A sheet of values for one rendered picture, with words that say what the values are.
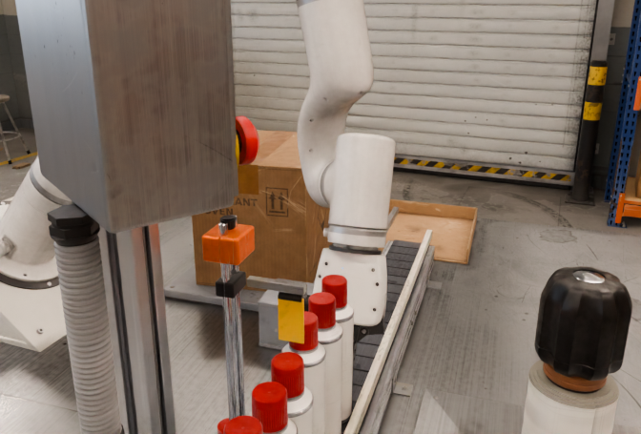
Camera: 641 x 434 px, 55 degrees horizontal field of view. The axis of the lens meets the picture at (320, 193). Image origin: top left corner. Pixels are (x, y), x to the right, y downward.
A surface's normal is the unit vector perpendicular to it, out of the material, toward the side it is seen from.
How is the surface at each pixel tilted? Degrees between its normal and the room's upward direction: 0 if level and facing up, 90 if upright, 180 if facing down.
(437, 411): 0
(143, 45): 90
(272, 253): 90
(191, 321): 0
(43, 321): 40
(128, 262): 90
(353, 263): 66
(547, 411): 90
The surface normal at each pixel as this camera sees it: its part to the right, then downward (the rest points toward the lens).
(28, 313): 0.60, -0.66
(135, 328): -0.30, 0.29
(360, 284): -0.28, -0.04
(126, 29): 0.61, 0.25
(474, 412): 0.00, -0.95
